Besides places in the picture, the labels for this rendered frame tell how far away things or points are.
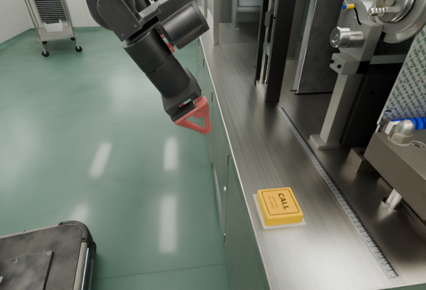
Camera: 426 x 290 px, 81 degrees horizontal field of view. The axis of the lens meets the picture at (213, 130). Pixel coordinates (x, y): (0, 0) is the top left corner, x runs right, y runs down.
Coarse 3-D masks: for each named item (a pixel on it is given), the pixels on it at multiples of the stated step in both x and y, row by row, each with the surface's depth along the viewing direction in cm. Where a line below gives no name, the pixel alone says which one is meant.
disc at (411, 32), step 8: (376, 0) 51; (424, 16) 41; (416, 24) 43; (424, 24) 41; (384, 32) 49; (400, 32) 46; (408, 32) 44; (416, 32) 43; (384, 40) 50; (392, 40) 48; (400, 40) 46
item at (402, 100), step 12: (420, 36) 43; (420, 48) 44; (408, 60) 45; (420, 60) 46; (408, 72) 47; (420, 72) 47; (396, 84) 48; (408, 84) 48; (420, 84) 49; (396, 96) 50; (408, 96) 50; (420, 96) 50; (384, 108) 51; (396, 108) 51; (408, 108) 52; (420, 108) 52; (384, 120) 53
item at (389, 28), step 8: (416, 0) 42; (424, 0) 40; (416, 8) 42; (424, 8) 41; (376, 16) 51; (408, 16) 43; (416, 16) 42; (384, 24) 49; (392, 24) 47; (400, 24) 45; (408, 24) 44; (392, 32) 47
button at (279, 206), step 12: (264, 192) 51; (276, 192) 51; (288, 192) 51; (264, 204) 48; (276, 204) 48; (288, 204) 48; (264, 216) 47; (276, 216) 46; (288, 216) 46; (300, 216) 46
